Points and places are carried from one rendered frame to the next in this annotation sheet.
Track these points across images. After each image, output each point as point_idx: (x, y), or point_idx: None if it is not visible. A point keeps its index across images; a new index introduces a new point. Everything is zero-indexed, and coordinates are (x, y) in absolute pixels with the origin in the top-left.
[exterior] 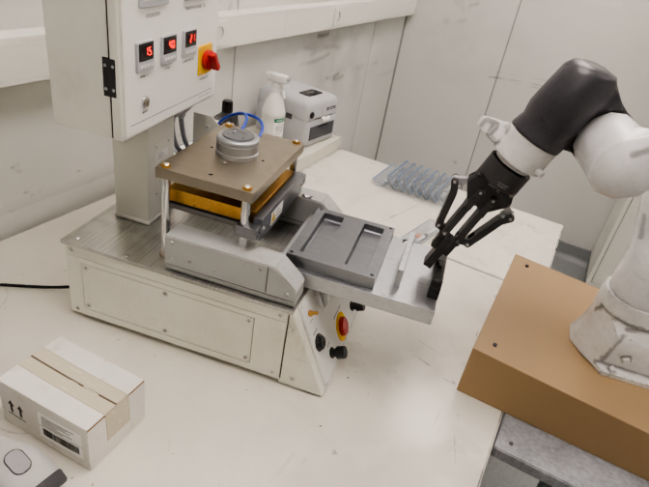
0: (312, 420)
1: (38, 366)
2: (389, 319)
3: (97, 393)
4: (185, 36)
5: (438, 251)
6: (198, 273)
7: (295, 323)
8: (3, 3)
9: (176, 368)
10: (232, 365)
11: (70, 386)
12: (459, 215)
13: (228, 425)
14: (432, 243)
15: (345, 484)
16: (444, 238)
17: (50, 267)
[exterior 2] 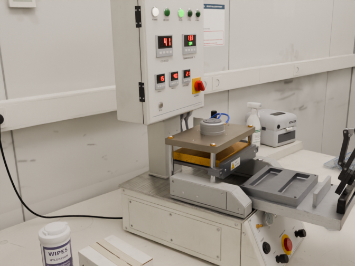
0: None
1: (99, 247)
2: (327, 246)
3: (125, 262)
4: (183, 72)
5: (343, 182)
6: (188, 200)
7: (245, 229)
8: (103, 74)
9: (176, 263)
10: (211, 264)
11: (112, 257)
12: (353, 155)
13: None
14: (338, 177)
15: None
16: (346, 172)
17: (116, 209)
